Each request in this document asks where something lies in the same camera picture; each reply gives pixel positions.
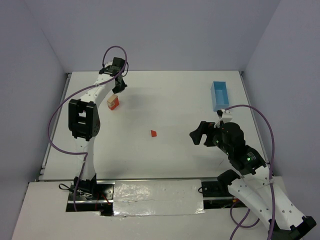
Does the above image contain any natural wood block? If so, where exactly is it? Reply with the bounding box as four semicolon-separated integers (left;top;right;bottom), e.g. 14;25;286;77
107;94;118;106

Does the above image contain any red cube block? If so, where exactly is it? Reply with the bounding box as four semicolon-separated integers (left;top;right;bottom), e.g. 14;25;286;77
112;98;120;108

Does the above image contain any red cube with window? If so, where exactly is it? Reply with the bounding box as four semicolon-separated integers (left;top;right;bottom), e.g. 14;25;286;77
108;105;117;111

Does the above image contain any red wedge block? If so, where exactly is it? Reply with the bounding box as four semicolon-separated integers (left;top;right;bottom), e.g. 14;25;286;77
150;130;157;137

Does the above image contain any blue plastic box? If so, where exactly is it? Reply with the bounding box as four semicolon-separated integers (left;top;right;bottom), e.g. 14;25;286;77
210;81;230;112

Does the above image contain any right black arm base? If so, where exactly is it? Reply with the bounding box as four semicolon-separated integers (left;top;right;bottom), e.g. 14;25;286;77
198;180;239;210

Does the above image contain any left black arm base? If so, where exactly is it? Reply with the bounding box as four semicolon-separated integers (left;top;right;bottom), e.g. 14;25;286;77
58;182;115;217

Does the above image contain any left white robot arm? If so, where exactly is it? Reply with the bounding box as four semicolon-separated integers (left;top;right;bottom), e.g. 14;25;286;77
68;57;128;194

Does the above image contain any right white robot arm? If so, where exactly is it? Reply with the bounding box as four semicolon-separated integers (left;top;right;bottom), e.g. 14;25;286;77
189;121;317;240

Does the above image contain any silver foil tape sheet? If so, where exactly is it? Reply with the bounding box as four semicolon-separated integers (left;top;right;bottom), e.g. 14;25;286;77
113;179;205;217

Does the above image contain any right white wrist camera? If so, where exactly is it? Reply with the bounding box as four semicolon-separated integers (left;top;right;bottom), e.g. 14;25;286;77
214;109;233;128

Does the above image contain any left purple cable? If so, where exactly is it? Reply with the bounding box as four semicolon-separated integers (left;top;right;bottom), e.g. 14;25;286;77
47;45;129;212

